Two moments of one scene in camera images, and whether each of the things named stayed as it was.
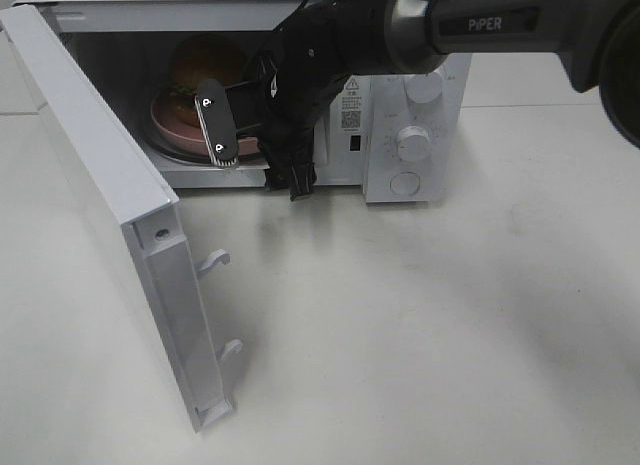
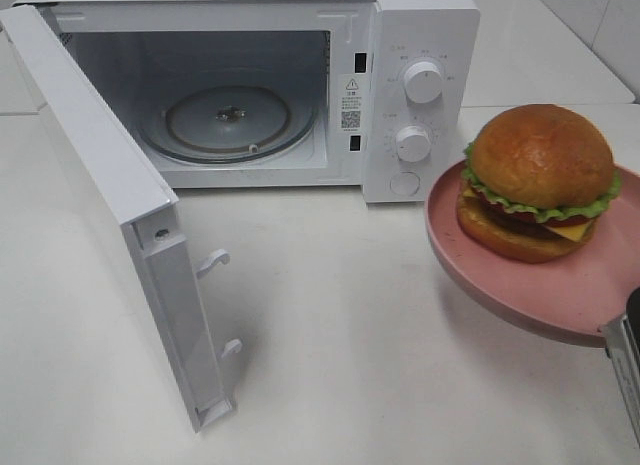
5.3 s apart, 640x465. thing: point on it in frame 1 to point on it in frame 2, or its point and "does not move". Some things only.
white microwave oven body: x=179 y=64 does not move
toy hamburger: x=196 y=59 to x=537 y=181
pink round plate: x=190 y=138 to x=575 y=297
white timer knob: x=413 y=143 does not move
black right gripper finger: x=217 y=123 to x=622 y=338
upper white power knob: x=424 y=88 does not move
